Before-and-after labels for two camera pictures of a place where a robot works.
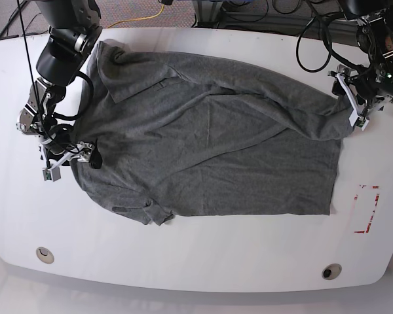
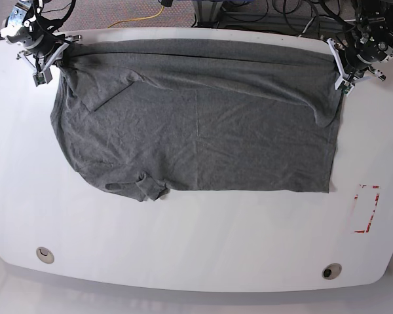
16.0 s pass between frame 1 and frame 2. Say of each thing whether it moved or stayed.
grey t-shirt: moved
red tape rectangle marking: stayed
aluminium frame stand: stayed
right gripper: moved
